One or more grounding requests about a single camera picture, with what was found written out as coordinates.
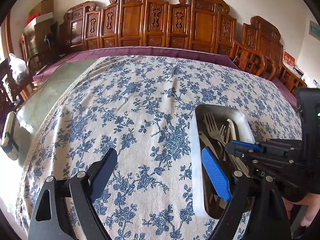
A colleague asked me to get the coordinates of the grey metal tray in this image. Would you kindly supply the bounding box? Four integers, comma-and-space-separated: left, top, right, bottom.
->
189, 105, 255, 219

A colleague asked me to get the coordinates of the brown cardboard box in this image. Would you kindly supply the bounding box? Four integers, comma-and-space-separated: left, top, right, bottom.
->
29, 0, 54, 16

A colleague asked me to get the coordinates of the white flat box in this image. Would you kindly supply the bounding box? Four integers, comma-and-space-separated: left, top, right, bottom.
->
23, 12, 54, 31

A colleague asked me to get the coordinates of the metal fork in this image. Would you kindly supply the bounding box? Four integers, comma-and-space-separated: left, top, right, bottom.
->
204, 112, 225, 146

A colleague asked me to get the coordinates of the purple sofa cushion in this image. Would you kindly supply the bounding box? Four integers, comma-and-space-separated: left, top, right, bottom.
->
33, 47, 239, 82

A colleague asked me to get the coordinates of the white plastic bag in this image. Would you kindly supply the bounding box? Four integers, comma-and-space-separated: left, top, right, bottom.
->
9, 53, 30, 85

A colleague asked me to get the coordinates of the grey electrical wall box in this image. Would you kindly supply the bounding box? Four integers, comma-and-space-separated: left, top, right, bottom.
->
309, 21, 320, 40

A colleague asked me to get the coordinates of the long carved wooden sofa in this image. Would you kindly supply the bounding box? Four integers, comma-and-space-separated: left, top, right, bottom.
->
58, 0, 267, 76

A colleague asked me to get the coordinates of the dark wooden chair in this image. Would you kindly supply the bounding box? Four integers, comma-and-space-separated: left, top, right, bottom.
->
1, 59, 34, 115

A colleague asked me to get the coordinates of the red card box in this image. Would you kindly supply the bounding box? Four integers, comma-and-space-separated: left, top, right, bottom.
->
283, 51, 295, 69

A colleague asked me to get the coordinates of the blue floral tablecloth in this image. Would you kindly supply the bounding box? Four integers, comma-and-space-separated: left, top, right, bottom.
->
15, 56, 302, 239

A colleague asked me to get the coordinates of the carved wooden armchair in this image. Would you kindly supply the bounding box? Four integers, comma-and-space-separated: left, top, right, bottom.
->
241, 15, 308, 95

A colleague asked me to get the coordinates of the small box with black band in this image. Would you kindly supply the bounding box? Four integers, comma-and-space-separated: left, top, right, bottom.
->
1, 111, 20, 160

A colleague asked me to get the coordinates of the purple armchair cushion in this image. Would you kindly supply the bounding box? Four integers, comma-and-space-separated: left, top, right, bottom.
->
271, 77, 297, 109

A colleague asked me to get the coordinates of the person's right hand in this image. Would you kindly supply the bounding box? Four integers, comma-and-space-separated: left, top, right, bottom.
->
282, 192, 320, 228

